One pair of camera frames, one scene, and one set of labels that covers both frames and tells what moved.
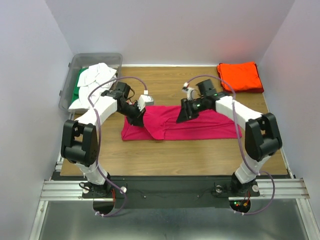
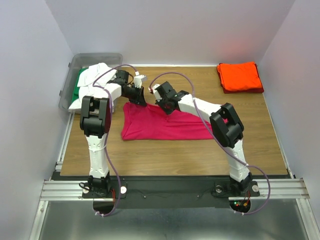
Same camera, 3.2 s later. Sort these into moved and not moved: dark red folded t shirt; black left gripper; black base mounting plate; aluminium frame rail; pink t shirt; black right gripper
Moved: black left gripper; black right gripper
Not moved: black base mounting plate; aluminium frame rail; pink t shirt; dark red folded t shirt
